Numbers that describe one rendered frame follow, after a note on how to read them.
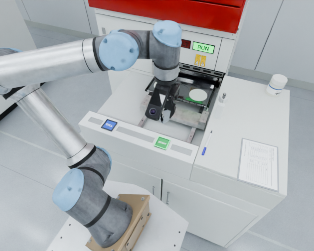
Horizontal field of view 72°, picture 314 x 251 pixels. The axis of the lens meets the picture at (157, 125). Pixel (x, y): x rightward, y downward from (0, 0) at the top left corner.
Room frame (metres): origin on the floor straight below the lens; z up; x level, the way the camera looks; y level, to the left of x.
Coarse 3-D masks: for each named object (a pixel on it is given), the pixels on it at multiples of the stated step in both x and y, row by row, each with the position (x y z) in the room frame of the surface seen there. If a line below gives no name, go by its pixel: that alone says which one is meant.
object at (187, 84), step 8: (184, 80) 1.04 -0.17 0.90; (192, 80) 1.04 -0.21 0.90; (200, 80) 1.04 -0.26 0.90; (208, 80) 1.04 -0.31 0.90; (152, 88) 0.97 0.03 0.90; (184, 88) 0.97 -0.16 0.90; (192, 88) 0.97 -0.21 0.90; (200, 88) 0.97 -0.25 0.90; (208, 88) 0.97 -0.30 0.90; (184, 96) 0.90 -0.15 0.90; (208, 96) 0.90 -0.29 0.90
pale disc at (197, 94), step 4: (192, 92) 0.94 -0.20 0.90; (196, 92) 0.94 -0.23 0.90; (200, 92) 0.94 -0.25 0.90; (204, 92) 0.94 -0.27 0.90; (192, 96) 0.90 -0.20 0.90; (196, 96) 0.90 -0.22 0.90; (200, 96) 0.90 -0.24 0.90; (204, 96) 0.90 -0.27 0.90; (196, 100) 0.87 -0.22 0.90; (200, 100) 0.87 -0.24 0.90
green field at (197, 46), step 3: (195, 45) 1.08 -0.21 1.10; (198, 45) 1.08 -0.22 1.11; (201, 45) 1.07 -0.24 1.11; (204, 45) 1.06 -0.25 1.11; (207, 45) 1.06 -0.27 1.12; (195, 48) 1.08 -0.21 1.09; (198, 48) 1.08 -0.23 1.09; (201, 48) 1.07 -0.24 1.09; (204, 48) 1.06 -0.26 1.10; (207, 48) 1.06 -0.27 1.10; (210, 48) 1.05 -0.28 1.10; (213, 48) 1.05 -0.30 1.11; (204, 51) 1.06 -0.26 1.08; (207, 51) 1.06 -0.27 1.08; (210, 51) 1.05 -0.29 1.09
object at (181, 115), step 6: (180, 108) 0.83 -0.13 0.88; (162, 114) 0.79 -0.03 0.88; (174, 114) 0.78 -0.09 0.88; (180, 114) 0.78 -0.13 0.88; (186, 114) 0.78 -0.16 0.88; (192, 114) 0.78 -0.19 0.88; (198, 114) 0.78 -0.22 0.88; (174, 120) 0.76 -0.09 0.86; (180, 120) 0.75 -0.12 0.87; (186, 120) 0.74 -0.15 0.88; (192, 120) 0.74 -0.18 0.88; (198, 120) 0.74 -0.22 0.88; (198, 126) 0.71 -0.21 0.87; (204, 126) 0.70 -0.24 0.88
